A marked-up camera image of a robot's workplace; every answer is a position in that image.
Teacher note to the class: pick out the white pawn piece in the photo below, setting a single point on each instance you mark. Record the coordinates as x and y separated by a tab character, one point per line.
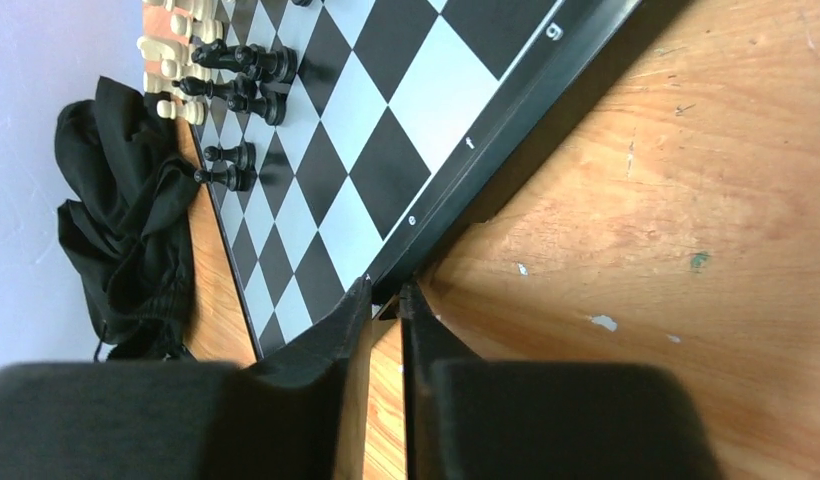
193	112

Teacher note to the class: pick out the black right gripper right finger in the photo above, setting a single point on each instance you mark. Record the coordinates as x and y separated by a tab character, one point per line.
468	417

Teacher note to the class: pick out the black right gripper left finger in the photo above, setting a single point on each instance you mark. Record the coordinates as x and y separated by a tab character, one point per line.
299	413

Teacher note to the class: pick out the black and white chessboard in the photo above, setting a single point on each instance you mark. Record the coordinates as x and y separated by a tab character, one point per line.
400	112

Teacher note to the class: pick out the black pawn piece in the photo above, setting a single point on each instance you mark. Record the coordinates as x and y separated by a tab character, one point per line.
271	108
232	178
242	156

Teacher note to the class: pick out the black cloth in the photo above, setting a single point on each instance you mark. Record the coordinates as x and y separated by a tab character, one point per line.
126	232

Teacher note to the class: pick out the black knight piece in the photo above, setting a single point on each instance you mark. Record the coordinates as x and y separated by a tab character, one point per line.
257	63

